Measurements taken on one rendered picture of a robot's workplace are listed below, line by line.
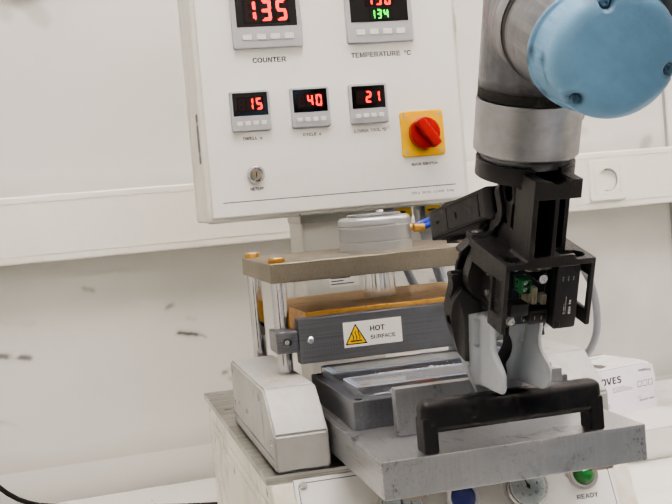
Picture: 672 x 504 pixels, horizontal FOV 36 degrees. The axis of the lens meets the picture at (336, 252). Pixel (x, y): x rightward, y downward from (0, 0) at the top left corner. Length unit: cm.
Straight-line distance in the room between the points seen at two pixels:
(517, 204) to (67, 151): 101
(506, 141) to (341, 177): 56
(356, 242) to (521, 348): 33
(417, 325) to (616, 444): 27
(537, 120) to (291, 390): 38
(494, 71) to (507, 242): 13
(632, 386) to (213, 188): 79
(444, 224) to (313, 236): 46
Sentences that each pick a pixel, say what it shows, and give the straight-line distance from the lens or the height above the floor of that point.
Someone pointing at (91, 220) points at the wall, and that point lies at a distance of 159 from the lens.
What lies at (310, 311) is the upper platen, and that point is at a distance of 104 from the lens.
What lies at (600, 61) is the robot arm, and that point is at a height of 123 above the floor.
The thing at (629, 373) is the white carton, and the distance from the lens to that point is 171.
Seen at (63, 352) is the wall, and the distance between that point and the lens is 165.
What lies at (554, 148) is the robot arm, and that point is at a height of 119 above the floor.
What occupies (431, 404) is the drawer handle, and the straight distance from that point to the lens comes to 80.
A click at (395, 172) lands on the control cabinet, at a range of 128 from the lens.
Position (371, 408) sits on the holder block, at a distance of 91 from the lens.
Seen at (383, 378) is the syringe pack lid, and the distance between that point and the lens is 95.
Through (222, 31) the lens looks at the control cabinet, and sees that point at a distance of 125.
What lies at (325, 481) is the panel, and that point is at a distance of 95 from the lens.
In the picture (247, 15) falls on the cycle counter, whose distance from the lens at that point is 126.
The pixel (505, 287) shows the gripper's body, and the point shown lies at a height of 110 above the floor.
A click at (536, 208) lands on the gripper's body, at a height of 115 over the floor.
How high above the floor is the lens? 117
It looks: 3 degrees down
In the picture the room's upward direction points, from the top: 5 degrees counter-clockwise
